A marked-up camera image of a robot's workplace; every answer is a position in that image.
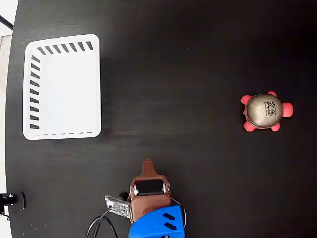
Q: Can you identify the red turtle toy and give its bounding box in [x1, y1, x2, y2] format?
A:
[240, 91, 294, 132]

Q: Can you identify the black camera cable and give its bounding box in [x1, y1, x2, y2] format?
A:
[85, 209, 119, 238]

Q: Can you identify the bare camera circuit board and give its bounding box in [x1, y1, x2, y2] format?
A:
[104, 191, 131, 219]

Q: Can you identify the black table clamp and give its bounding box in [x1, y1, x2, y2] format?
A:
[0, 191, 26, 211]

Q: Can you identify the black metal rod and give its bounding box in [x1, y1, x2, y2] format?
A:
[0, 14, 14, 30]

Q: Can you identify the thin servo wire bundle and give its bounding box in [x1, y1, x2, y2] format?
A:
[170, 197, 188, 228]

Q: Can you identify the white plastic basket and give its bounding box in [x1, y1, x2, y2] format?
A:
[22, 34, 102, 141]

